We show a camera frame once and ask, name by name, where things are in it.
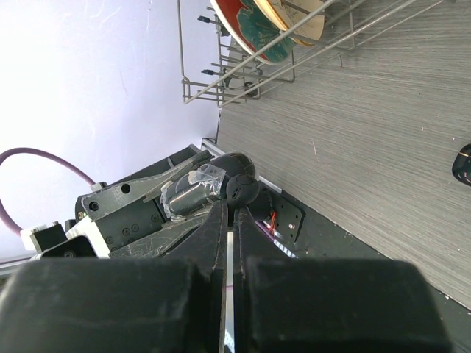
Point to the glossy black charging case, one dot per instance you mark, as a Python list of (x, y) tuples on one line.
[(462, 165)]

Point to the black hook earbud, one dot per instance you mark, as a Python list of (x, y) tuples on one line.
[(241, 190)]

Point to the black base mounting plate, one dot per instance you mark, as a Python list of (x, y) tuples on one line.
[(315, 236)]

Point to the beige round plate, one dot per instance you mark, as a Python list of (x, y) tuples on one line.
[(286, 14)]

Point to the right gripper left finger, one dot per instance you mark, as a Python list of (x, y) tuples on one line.
[(173, 303)]

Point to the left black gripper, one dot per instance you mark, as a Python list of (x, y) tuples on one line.
[(181, 240)]

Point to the grey wire dish rack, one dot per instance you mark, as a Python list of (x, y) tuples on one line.
[(236, 76)]

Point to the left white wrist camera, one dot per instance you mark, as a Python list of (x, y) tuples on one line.
[(70, 240)]

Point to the white round plate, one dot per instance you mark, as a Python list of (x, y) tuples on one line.
[(252, 30)]

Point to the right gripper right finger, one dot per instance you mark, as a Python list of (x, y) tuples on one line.
[(284, 304)]

